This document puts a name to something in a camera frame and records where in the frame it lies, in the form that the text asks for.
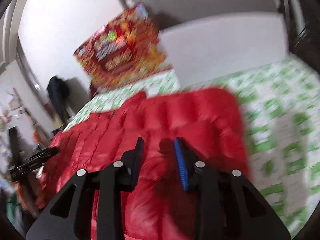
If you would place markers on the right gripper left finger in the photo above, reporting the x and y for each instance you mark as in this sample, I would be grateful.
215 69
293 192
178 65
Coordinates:
69 214

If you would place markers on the green cloth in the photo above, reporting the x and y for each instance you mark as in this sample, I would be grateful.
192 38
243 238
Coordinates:
14 213

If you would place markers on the dark clothes on chair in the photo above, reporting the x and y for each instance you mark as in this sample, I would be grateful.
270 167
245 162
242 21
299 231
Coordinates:
58 93

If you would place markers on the red down jacket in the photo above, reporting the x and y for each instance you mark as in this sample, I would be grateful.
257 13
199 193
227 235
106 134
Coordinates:
208 120

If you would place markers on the black mesh office chair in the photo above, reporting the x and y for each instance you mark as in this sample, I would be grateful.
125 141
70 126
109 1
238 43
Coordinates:
302 24

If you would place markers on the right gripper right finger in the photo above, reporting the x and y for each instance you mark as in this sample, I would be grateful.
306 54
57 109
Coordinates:
228 204

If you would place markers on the red nut gift box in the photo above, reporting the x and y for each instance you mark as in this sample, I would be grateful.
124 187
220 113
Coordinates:
123 51

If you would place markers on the green patterned bed sheet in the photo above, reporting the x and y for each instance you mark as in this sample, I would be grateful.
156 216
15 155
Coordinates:
279 107

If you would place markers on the white storage box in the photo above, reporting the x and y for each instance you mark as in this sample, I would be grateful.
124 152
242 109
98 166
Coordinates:
215 46

